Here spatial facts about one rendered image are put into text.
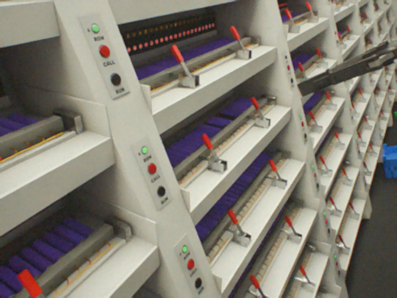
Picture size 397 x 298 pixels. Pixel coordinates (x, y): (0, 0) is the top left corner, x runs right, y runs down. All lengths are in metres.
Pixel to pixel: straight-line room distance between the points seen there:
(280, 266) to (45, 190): 0.76
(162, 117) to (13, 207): 0.28
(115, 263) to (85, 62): 0.31
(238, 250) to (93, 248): 0.37
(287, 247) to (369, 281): 0.70
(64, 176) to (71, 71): 0.15
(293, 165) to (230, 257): 0.46
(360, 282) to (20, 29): 1.60
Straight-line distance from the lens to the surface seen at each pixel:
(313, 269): 1.32
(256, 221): 0.90
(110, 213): 0.61
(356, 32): 2.45
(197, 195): 0.67
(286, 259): 1.07
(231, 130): 0.89
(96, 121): 0.51
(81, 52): 0.51
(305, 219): 1.22
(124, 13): 0.60
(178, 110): 0.63
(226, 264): 0.79
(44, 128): 0.53
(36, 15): 0.50
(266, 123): 0.94
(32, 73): 0.60
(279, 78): 1.10
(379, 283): 1.73
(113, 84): 0.52
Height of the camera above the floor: 1.19
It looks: 17 degrees down
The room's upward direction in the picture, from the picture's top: 19 degrees counter-clockwise
